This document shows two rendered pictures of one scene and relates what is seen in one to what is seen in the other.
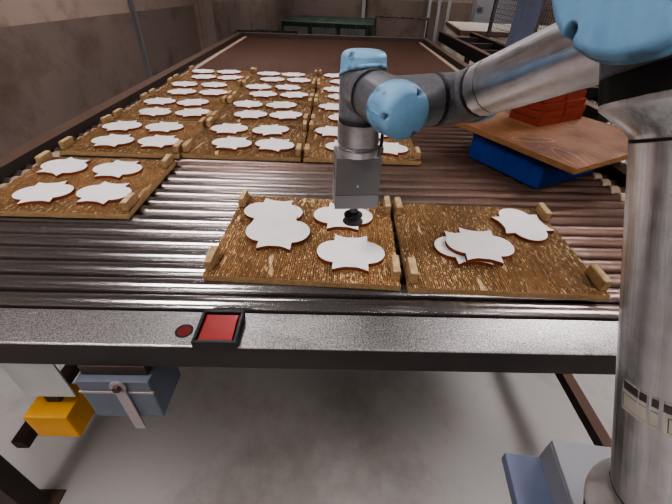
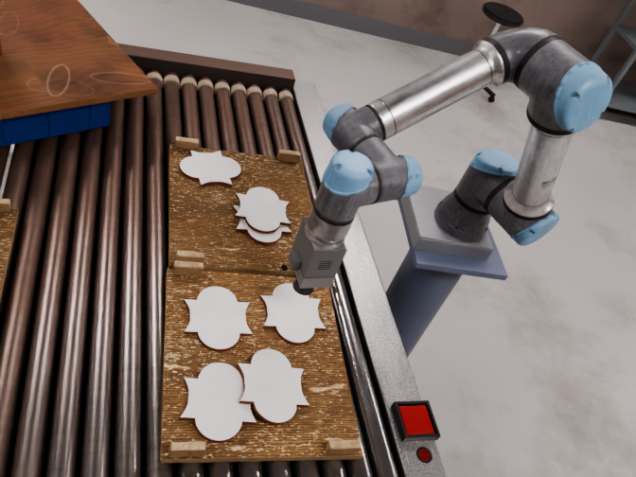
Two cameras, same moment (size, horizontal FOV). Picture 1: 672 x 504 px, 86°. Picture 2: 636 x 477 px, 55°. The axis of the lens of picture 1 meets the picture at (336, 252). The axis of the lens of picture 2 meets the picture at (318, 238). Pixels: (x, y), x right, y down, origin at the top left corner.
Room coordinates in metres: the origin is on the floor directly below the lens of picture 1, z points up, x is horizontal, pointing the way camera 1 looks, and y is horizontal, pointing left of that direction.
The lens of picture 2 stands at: (1.00, 0.71, 1.90)
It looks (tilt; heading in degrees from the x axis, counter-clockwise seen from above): 42 degrees down; 245
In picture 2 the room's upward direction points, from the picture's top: 21 degrees clockwise
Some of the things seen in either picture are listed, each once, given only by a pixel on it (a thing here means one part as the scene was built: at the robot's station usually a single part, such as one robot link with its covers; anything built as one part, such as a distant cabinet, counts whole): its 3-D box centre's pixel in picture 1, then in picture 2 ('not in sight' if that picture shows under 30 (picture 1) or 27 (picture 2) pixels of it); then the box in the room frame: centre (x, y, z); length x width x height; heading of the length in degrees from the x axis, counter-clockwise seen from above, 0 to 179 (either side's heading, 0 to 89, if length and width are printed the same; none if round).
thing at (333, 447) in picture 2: (211, 257); (343, 447); (0.61, 0.26, 0.95); 0.06 x 0.02 x 0.03; 179
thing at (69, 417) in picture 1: (47, 389); not in sight; (0.42, 0.58, 0.74); 0.09 x 0.08 x 0.24; 91
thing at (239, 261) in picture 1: (309, 235); (256, 357); (0.73, 0.07, 0.93); 0.41 x 0.35 x 0.02; 89
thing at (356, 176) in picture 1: (356, 171); (311, 249); (0.66, -0.03, 1.13); 0.10 x 0.09 x 0.16; 6
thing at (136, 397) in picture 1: (132, 381); not in sight; (0.42, 0.40, 0.77); 0.14 x 0.11 x 0.18; 91
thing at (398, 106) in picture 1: (399, 103); (383, 172); (0.56, -0.09, 1.29); 0.11 x 0.11 x 0.08; 21
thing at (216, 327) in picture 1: (219, 329); (415, 420); (0.43, 0.20, 0.92); 0.06 x 0.06 x 0.01; 1
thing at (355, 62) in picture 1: (362, 87); (344, 186); (0.65, -0.03, 1.29); 0.09 x 0.08 x 0.11; 21
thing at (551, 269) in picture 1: (483, 244); (243, 207); (0.72, -0.36, 0.93); 0.41 x 0.35 x 0.02; 90
